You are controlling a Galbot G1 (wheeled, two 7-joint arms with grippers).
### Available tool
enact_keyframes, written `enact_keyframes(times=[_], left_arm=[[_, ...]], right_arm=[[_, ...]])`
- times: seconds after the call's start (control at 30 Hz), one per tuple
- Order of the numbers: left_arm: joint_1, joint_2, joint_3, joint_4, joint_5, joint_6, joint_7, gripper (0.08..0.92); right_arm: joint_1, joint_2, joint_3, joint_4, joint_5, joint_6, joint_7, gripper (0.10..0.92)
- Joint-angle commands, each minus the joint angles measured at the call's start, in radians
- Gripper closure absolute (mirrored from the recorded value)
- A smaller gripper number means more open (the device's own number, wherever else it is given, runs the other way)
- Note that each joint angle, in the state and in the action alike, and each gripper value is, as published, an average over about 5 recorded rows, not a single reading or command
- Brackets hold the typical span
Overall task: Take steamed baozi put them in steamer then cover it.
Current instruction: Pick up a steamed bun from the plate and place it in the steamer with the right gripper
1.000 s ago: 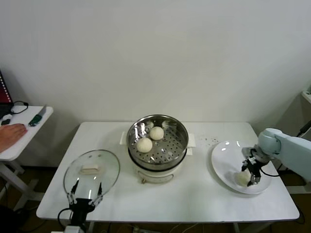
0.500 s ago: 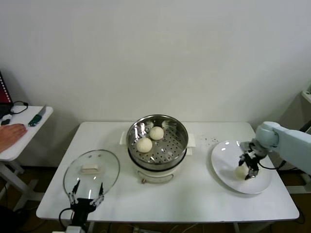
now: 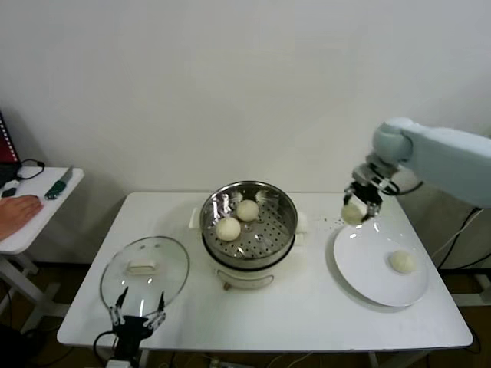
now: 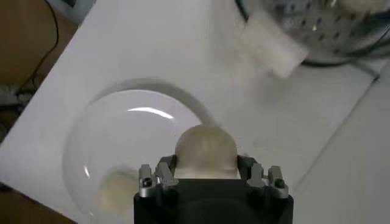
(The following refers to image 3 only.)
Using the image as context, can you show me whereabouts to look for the white round plate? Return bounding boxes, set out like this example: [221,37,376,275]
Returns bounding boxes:
[331,221,430,307]

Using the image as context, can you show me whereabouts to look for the round glass pot lid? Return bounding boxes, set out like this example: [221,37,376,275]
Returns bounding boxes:
[100,236,190,319]

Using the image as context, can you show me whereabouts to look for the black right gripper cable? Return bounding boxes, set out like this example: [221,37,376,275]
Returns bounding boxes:
[394,179,425,197]

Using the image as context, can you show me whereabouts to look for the white steamed baozi bun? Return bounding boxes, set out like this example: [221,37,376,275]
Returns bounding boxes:
[236,199,260,222]
[216,217,242,242]
[387,249,418,274]
[340,202,367,226]

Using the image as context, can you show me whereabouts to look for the person's bare hand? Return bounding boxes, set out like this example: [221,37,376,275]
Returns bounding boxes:
[0,194,43,241]

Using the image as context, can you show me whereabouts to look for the perforated steel steamer basket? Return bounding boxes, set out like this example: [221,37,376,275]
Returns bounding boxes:
[199,180,298,269]

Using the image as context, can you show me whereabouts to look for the white side table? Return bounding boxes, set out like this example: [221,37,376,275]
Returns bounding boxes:
[0,167,85,334]

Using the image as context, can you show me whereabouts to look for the white stand base frame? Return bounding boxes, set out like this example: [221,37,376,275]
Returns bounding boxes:
[448,274,491,307]

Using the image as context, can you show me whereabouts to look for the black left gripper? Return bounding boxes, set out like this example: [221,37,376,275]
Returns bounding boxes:
[108,287,167,362]

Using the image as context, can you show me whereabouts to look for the white power cable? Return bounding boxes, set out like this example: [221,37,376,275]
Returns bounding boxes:
[431,214,476,261]

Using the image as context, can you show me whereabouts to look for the thin black looped cable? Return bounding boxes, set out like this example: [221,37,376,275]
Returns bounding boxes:
[15,159,46,181]

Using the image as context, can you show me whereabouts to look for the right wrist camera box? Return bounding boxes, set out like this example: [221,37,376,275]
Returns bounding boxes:
[351,163,400,195]

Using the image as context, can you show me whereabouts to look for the black power cable with plug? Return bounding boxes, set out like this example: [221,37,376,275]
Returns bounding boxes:
[437,209,484,269]

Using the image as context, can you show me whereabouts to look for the laptop with red screen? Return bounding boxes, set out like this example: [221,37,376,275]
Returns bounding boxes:
[0,110,21,189]

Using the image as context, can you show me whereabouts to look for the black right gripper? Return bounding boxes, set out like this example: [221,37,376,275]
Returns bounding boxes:
[341,182,384,224]

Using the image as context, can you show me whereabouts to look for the green handled knife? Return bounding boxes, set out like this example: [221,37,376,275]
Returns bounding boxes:
[44,166,74,201]

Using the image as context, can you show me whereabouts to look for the white electric cooker pot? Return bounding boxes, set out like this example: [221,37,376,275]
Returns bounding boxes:
[187,206,310,291]

